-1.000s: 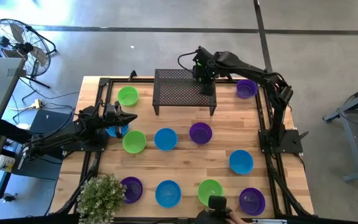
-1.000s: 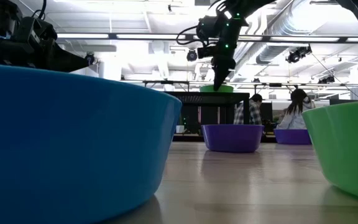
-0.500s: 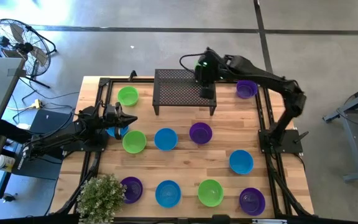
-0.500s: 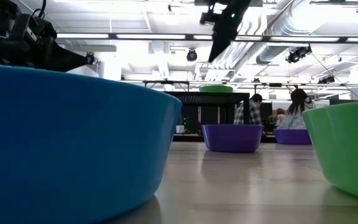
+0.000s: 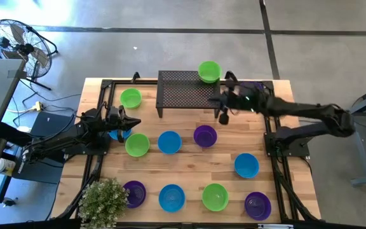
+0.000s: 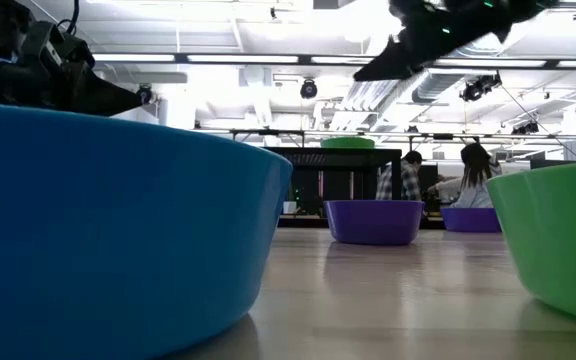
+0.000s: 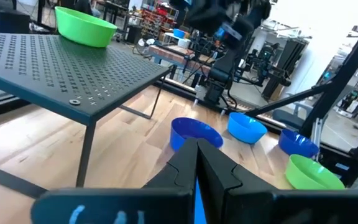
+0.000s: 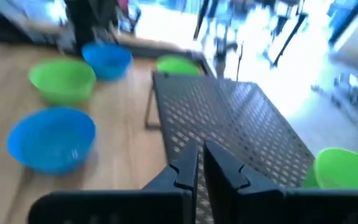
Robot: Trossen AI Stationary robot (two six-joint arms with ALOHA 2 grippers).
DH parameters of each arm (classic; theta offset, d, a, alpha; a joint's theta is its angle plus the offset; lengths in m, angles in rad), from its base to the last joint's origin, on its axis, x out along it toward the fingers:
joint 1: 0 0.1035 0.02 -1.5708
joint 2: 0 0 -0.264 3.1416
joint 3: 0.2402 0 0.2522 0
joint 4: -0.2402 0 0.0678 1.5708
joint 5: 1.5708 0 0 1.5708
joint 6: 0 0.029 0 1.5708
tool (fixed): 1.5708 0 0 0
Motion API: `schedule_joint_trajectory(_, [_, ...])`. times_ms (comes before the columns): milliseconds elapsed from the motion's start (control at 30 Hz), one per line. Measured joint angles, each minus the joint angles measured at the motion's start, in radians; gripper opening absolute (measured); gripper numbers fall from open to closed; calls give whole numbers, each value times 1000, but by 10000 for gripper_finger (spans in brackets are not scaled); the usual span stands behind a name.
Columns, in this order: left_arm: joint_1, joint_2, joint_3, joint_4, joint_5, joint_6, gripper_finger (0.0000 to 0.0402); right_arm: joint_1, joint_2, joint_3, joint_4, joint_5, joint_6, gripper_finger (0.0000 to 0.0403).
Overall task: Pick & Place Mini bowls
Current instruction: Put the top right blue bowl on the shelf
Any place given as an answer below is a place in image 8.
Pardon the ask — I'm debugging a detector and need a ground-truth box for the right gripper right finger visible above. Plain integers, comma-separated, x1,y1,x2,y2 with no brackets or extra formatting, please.
203,140,358,224

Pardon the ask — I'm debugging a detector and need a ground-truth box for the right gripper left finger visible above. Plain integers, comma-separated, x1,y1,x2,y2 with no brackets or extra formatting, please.
27,139,200,224

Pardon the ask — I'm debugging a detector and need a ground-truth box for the blue plastic mini bowl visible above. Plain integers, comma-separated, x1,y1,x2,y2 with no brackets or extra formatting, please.
6,106,98,175
81,42,134,81

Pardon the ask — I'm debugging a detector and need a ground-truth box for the green plastic mini bowl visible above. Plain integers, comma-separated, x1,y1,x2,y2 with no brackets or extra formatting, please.
28,58,97,106
156,55,201,76
301,147,358,190

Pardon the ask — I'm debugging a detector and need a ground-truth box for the black perforated metal rack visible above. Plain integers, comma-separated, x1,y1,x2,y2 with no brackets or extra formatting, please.
144,70,316,224

